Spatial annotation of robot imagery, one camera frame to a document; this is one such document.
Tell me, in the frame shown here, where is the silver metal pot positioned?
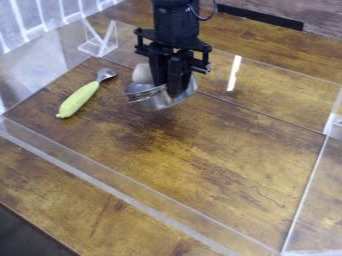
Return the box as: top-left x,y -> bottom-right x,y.
124,76 -> 197,112

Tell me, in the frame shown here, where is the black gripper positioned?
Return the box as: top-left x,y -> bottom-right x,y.
133,27 -> 212,97

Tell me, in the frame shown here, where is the black cable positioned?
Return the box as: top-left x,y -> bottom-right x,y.
185,0 -> 217,22

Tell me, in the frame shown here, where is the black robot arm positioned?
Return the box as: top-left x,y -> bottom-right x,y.
133,0 -> 213,97

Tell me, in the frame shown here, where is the clear acrylic tray wall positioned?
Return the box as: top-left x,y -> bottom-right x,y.
0,115 -> 342,256

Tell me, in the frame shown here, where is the red and white toy mushroom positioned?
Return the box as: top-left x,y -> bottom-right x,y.
132,63 -> 152,84

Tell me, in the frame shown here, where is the clear acrylic triangle bracket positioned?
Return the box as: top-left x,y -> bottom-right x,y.
77,19 -> 118,57

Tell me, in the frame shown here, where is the yellow-green handled scoop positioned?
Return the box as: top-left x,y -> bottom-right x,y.
56,68 -> 117,119

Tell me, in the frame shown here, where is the black strip on table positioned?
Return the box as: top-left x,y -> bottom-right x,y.
216,4 -> 304,31

